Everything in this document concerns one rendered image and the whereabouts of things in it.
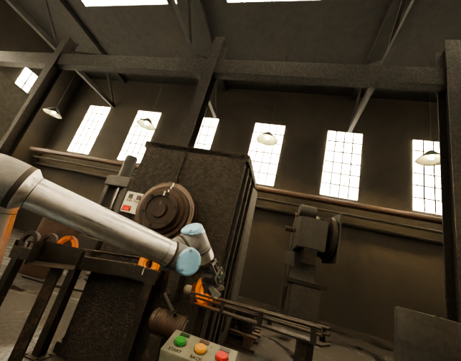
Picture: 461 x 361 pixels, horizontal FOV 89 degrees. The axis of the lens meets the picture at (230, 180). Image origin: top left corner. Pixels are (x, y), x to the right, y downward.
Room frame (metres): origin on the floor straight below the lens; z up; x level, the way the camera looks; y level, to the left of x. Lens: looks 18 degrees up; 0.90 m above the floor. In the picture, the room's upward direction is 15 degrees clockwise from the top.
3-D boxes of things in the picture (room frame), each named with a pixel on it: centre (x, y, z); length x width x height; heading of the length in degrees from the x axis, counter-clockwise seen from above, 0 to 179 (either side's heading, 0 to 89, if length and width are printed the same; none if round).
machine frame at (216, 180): (2.23, 0.30, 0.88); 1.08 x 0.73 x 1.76; 75
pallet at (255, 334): (3.66, -0.30, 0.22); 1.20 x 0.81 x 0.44; 73
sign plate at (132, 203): (2.01, 0.71, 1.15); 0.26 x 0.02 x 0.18; 75
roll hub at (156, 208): (1.72, 0.44, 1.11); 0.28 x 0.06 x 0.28; 75
